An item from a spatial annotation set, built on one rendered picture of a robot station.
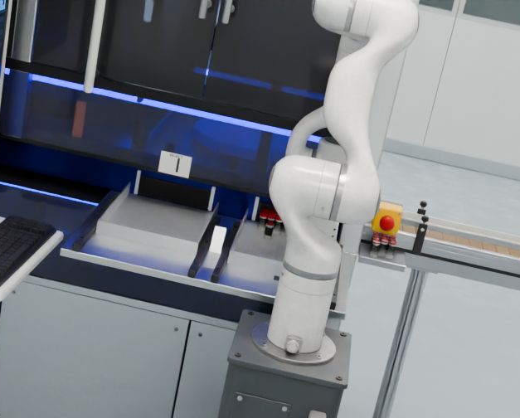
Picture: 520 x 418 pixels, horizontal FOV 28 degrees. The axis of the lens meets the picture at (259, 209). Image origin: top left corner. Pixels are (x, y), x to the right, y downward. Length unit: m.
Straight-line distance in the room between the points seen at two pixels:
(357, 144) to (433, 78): 5.28
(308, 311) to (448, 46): 5.30
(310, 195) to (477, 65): 5.35
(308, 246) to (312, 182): 0.14
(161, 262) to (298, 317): 0.47
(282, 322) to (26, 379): 1.16
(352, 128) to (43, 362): 1.38
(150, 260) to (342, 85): 0.69
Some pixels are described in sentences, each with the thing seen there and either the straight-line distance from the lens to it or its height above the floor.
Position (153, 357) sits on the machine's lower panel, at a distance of 3.05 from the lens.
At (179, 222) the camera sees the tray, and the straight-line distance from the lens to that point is 2.80.
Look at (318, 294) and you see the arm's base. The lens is 2.20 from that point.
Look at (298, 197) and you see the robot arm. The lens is 2.12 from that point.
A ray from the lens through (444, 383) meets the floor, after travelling 4.30.
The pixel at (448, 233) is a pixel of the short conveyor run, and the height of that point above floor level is 0.95.
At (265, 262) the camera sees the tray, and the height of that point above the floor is 0.90.
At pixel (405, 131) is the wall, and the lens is 7.48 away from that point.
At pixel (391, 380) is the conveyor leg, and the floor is 0.46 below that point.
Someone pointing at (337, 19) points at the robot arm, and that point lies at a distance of 2.21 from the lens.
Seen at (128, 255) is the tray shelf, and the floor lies 0.88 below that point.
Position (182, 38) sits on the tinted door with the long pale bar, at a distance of 2.75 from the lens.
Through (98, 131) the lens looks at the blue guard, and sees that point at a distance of 2.85.
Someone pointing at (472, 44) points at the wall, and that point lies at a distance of 7.38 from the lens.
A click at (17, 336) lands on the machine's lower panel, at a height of 0.40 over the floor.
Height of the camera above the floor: 1.87
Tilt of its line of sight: 19 degrees down
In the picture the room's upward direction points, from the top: 12 degrees clockwise
